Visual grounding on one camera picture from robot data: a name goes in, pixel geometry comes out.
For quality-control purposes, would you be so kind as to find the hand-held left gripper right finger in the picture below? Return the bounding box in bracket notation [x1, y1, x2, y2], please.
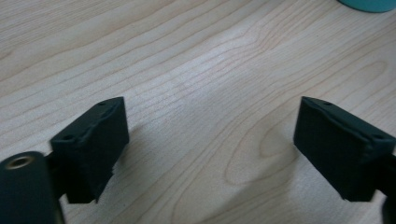
[292, 95, 396, 203]

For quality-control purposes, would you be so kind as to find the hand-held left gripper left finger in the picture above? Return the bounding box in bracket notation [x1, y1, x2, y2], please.
[49, 96, 131, 204]

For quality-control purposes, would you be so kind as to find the teal round container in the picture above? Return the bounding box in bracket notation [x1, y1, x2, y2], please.
[337, 0, 396, 14]

